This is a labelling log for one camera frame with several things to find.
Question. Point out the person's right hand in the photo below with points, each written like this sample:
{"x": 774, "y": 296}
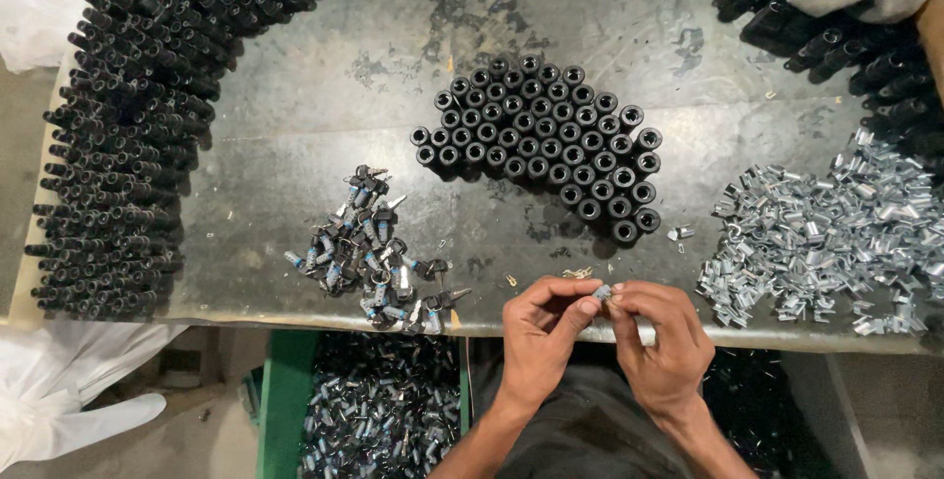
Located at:
{"x": 667, "y": 361}

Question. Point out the person's left hand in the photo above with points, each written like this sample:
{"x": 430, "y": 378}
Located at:
{"x": 535, "y": 346}

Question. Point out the small brass scrap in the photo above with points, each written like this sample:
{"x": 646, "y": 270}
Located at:
{"x": 577, "y": 272}

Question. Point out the dark bin of black parts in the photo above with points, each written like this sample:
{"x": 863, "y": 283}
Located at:
{"x": 745, "y": 405}

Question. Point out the person's dark clothing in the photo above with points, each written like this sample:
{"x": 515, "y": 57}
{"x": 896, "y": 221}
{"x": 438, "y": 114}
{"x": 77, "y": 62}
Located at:
{"x": 582, "y": 427}

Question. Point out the loose silver metal clip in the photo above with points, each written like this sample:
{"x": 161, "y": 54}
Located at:
{"x": 682, "y": 232}

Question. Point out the green bin of lock parts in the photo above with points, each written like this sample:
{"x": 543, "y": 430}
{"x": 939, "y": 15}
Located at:
{"x": 369, "y": 405}

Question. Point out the pile of lock cores with keys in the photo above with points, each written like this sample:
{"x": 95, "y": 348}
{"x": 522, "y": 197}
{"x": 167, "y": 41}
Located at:
{"x": 369, "y": 258}

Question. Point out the pile of silver metal clips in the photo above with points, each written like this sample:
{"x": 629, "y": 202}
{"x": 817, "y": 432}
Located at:
{"x": 833, "y": 243}

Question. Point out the cluster of upright black cylinders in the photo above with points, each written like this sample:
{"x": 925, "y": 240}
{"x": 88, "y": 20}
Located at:
{"x": 549, "y": 140}

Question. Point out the small heap of black cylinders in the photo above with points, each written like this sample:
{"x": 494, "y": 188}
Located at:
{"x": 855, "y": 51}

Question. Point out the long heap of black cylinders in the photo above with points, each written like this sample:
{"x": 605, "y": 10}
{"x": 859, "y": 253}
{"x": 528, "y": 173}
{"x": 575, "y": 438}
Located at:
{"x": 140, "y": 110}

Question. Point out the white plastic bag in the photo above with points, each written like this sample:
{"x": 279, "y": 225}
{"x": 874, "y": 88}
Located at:
{"x": 44, "y": 3}
{"x": 66, "y": 390}

